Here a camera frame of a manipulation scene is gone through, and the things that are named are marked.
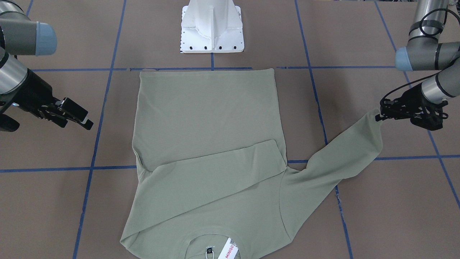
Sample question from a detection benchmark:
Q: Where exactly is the olive green long-sleeve shirt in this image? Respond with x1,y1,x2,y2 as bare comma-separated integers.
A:
120,69,383,259

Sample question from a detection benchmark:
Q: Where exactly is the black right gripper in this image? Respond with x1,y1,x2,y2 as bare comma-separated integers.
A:
14,70,94,131

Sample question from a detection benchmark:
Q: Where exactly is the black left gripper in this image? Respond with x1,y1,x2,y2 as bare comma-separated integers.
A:
375,83,449,122

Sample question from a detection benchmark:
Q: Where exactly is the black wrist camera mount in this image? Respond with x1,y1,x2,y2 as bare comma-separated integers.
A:
0,101,20,132
410,106,445,131

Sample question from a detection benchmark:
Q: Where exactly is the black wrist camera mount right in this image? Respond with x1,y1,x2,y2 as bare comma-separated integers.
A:
0,101,20,132

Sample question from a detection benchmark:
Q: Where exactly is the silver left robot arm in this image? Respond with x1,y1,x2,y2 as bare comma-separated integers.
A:
375,0,459,131

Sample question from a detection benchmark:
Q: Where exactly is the white Miniso price tag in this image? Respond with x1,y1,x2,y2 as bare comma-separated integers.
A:
218,237,239,259

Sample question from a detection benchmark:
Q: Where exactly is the brown paper table cover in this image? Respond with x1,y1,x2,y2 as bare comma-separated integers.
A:
1,0,459,259

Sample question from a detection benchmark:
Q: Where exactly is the white camera pole base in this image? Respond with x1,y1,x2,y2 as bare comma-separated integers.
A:
180,0,245,54

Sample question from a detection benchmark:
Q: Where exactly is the black braided cable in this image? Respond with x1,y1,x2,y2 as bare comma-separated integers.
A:
379,7,460,105

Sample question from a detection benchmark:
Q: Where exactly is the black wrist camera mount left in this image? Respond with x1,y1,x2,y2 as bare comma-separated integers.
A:
410,106,445,131

